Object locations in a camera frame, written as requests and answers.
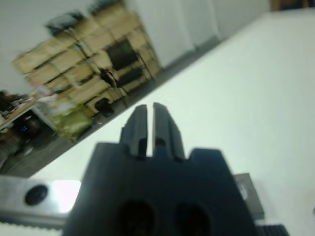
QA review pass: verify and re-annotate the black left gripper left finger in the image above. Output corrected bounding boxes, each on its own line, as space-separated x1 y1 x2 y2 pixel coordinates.
120 104 148 157

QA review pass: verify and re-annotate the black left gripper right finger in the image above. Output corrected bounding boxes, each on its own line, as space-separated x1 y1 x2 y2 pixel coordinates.
152 102 184 162

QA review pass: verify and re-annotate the black waste bin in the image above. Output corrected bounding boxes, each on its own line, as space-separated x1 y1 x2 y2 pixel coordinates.
94 98 115 118

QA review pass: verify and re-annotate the yellow-green bag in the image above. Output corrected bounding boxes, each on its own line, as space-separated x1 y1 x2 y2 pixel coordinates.
50 110 92 144

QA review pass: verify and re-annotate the black chair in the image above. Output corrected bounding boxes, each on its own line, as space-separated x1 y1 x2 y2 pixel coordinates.
99 40 156 108

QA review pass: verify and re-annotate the black computer with blue light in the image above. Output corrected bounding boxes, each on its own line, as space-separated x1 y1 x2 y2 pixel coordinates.
14 115 43 139

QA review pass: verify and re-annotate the wooden top desk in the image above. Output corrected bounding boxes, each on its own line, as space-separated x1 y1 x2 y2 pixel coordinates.
0 95 59 140

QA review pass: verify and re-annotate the seated person in dark clothes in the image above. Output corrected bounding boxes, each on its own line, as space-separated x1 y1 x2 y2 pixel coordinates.
0 90 16 115

